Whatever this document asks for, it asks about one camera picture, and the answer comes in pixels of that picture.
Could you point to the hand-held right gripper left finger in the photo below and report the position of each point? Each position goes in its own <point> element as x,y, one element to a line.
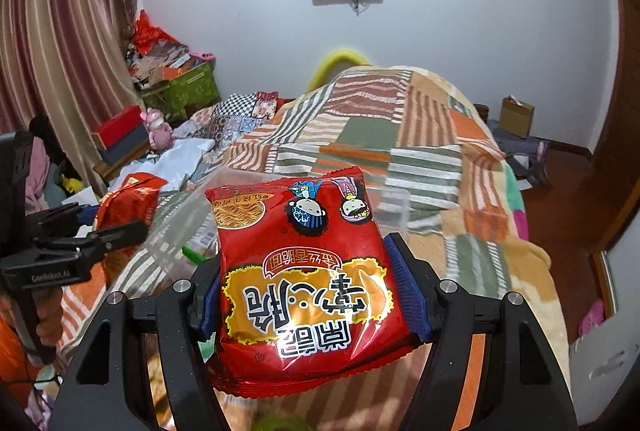
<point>208,308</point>

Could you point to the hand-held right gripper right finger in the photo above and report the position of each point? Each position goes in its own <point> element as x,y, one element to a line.
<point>406,281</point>

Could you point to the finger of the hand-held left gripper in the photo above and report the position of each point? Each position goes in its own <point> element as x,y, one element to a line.
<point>115,236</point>
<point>65,215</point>

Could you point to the orange-red snack packet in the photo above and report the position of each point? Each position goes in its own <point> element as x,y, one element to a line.
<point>131,203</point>

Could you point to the clear plastic storage container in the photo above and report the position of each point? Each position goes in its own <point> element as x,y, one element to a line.
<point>392,207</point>

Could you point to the red cartoon noodle snack packet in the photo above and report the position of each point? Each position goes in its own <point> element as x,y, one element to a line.
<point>300,271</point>

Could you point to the pink garment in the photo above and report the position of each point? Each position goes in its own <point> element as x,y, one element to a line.
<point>36,186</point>

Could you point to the orange cloth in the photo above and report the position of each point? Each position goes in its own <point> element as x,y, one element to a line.
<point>15,351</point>

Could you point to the grey flat box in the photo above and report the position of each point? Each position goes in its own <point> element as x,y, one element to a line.
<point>127,150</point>

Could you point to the white plastic bag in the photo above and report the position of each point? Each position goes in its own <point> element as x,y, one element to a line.
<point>172,163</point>

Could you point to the red flat box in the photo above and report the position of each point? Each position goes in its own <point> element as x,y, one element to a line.
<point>117,126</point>

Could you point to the pink plush toy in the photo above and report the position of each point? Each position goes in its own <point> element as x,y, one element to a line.
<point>160,133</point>

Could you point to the patchwork striped blanket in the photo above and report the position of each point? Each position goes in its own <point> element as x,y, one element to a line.
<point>380,136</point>

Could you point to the green storage box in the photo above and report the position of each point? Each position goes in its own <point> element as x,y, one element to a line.
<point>192,86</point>

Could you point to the striped pink-beige curtain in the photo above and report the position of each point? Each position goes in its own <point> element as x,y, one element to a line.
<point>65,46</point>

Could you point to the checkered patchwork quilt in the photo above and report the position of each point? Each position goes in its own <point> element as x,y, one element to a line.
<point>240,116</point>

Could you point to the grey bag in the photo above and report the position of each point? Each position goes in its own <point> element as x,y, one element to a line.
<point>527,156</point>

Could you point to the pink slipper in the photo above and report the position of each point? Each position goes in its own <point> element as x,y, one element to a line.
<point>591,317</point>

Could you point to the brown cardboard box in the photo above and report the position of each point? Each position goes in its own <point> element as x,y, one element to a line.
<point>517,117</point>

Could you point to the red plastic bag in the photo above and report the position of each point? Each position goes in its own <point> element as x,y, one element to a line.
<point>147,33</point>

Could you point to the white cabinet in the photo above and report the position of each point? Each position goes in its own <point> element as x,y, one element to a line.
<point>600,376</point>

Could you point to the yellow pillow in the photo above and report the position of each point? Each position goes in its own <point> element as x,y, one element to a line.
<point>330,63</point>

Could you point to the wooden wardrobe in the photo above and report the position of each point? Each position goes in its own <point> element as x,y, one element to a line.
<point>620,121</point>

